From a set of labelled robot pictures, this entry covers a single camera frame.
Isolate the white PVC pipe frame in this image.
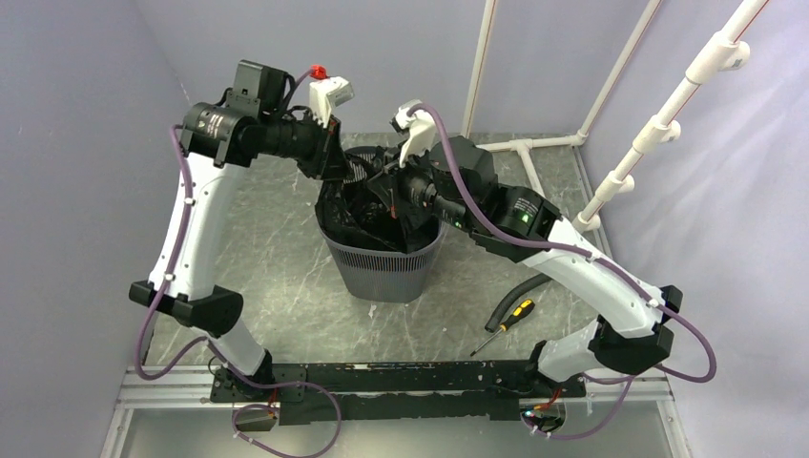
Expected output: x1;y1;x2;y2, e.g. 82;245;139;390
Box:
458;0;773;232

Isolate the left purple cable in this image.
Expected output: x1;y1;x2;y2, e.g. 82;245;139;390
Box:
133;66;343;458

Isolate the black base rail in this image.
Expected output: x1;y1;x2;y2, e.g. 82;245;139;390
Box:
210;360;586;426

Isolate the yellow black screwdriver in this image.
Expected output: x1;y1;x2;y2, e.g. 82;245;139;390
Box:
469;300;535;357

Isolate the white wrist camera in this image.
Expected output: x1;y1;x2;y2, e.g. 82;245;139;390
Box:
309;65;355;128
391;99;437;168

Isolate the black trash bag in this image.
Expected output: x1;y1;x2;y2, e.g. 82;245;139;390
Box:
315;146;440;253

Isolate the black corrugated hose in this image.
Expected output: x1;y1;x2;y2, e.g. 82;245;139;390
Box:
485;273;551;334

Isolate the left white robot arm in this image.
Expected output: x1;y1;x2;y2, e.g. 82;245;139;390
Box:
129;60;354;401

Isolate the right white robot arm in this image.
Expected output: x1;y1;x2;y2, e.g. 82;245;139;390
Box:
363;136;682;396

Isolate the grey mesh trash bin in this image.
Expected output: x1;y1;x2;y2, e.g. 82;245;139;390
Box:
316;145;450;304

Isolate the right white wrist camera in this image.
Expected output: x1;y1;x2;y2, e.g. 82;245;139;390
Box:
391;99;437;168

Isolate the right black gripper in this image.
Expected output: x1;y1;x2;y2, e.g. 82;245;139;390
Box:
368;137;475;233

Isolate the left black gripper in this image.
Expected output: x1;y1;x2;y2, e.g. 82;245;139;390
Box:
260;109;356;181

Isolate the aluminium extrusion rail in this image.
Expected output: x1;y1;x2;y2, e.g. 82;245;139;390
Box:
116;365;214;409

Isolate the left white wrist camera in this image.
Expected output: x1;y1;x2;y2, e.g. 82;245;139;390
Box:
309;65;355;128

